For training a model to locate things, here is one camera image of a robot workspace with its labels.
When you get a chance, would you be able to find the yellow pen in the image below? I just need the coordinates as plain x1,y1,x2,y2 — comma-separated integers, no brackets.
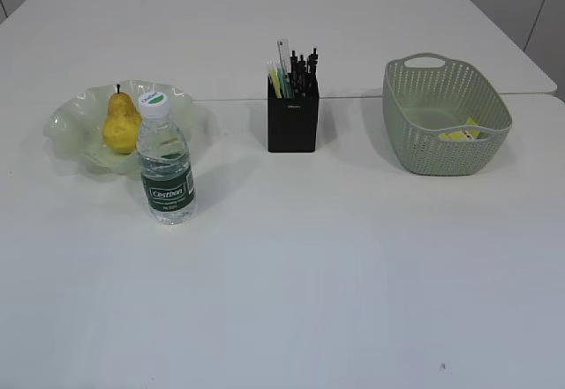
267,61,283,99

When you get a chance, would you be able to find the frosted green wavy plate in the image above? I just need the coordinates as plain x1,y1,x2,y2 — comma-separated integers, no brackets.
43,79,194,175

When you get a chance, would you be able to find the green woven plastic basket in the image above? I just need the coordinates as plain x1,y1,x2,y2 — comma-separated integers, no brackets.
382,53,513,176

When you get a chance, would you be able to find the yellow pear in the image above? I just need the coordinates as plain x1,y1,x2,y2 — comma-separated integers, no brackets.
102,85,142,154

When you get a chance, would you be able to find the clear water bottle green label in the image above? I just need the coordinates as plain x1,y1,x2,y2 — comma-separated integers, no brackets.
137,91,197,225

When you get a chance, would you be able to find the black pen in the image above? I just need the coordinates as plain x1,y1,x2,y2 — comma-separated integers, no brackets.
298,54,310,98
290,50,299,99
306,47,319,97

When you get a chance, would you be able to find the black square pen holder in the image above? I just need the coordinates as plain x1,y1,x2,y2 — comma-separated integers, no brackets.
267,80,320,153

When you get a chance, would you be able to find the yellow sticky note packet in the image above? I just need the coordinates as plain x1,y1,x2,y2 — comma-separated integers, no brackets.
438,117,481,142

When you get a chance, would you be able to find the mint green pen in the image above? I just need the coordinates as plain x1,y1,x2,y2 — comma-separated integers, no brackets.
277,61,293,99

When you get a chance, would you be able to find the clear plastic ruler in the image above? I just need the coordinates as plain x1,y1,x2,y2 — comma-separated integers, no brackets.
277,39,291,74

